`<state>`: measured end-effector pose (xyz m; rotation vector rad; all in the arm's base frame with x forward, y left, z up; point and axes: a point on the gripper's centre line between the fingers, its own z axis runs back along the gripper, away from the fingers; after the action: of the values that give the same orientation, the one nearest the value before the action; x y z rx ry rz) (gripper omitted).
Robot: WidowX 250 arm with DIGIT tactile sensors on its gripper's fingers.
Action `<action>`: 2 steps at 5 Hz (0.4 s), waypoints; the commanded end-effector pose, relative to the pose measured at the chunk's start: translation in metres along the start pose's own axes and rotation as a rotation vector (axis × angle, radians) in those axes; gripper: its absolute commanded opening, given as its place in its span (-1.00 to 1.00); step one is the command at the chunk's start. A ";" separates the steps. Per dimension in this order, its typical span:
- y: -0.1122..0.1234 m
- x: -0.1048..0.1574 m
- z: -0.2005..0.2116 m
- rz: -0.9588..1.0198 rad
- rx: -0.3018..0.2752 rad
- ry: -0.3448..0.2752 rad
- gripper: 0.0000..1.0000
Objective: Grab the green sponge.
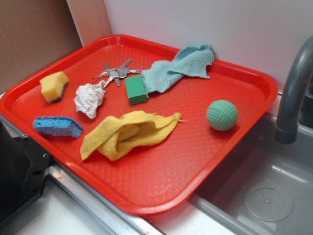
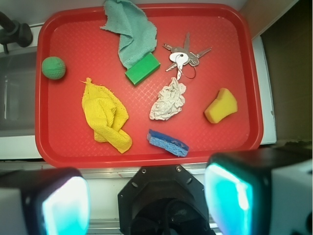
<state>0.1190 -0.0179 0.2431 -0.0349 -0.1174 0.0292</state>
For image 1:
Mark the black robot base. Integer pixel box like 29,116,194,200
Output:
0,124,51,225

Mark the green sponge block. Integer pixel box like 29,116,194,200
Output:
125,75,148,105

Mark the blue sponge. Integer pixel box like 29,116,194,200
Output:
32,117,84,138

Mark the yellow sponge with scourer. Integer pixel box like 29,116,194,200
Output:
40,71,69,103

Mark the red plastic tray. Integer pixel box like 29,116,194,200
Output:
0,35,278,215

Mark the yellow cloth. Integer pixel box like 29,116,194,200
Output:
80,110,181,161

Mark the bunch of silver keys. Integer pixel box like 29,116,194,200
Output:
92,59,142,87

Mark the green dimpled ball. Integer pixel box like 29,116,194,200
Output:
206,100,238,131

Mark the light blue cloth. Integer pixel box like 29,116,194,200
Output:
141,44,215,94

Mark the crumpled white paper tissue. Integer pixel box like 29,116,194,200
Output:
74,81,106,119

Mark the grey plastic sink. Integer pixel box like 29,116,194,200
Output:
189,101,313,235

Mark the grey faucet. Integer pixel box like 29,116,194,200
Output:
274,37,313,144

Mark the brown cardboard panel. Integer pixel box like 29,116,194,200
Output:
0,0,82,93

